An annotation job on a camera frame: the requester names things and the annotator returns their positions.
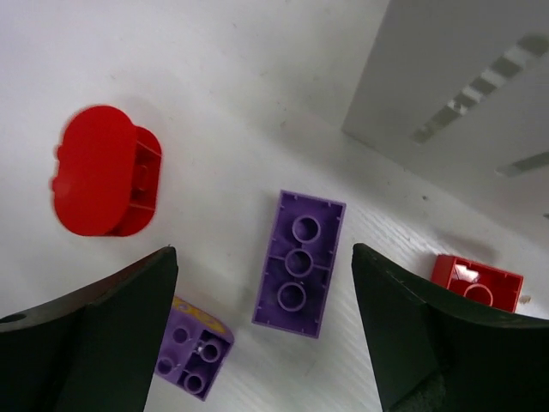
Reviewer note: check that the purple rectangular lego brick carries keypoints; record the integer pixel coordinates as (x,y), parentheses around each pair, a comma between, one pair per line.
(299,264)

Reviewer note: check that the purple printed lego brick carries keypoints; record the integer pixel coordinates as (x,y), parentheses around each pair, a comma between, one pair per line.
(193,349)

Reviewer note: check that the red rounded lego piece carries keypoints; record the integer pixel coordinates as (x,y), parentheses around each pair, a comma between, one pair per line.
(108,174)

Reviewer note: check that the red rectangular lego brick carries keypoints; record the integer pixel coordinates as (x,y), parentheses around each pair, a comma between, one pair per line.
(481,283)

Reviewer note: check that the white double bin container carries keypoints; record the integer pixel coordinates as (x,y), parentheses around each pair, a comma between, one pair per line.
(457,92)

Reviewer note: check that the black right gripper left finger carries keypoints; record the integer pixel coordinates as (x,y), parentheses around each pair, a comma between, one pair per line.
(94,349)

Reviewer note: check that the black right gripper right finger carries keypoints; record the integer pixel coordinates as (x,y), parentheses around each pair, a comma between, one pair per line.
(433,350)

